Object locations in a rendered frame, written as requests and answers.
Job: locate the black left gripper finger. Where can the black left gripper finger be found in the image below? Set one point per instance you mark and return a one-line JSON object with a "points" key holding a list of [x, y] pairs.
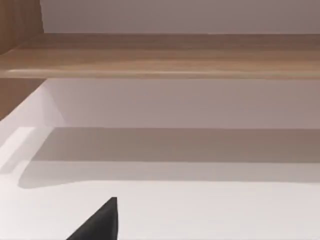
{"points": [[105, 222]]}

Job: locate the wooden open shelf unit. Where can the wooden open shelf unit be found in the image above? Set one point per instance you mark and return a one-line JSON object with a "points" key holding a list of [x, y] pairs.
{"points": [[150, 57]]}

